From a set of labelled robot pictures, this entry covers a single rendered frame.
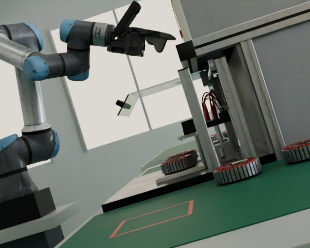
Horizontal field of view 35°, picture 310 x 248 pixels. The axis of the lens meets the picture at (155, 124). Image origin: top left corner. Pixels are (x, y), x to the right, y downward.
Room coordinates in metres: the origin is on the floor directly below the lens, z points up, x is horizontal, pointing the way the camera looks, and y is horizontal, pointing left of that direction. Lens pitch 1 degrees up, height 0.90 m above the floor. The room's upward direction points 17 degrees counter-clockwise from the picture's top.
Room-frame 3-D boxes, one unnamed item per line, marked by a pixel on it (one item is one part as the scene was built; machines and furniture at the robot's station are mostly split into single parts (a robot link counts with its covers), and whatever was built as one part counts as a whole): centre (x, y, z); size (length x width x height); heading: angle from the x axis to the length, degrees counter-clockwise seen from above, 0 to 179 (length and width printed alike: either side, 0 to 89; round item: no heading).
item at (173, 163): (1.52, -0.03, 0.80); 0.11 x 0.11 x 0.04
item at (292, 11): (1.61, -0.36, 1.09); 0.68 x 0.44 x 0.05; 175
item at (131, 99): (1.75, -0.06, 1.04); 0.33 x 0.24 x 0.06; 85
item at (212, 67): (1.62, -0.22, 1.04); 0.62 x 0.02 x 0.03; 175
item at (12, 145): (1.87, 0.56, 1.01); 0.13 x 0.12 x 0.14; 130
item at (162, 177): (1.52, -0.03, 0.78); 0.15 x 0.15 x 0.01; 85
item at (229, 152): (1.51, -0.18, 0.80); 0.08 x 0.05 x 0.06; 175
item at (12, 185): (1.87, 0.57, 0.89); 0.15 x 0.15 x 0.10
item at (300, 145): (1.15, -0.32, 0.77); 0.11 x 0.11 x 0.04
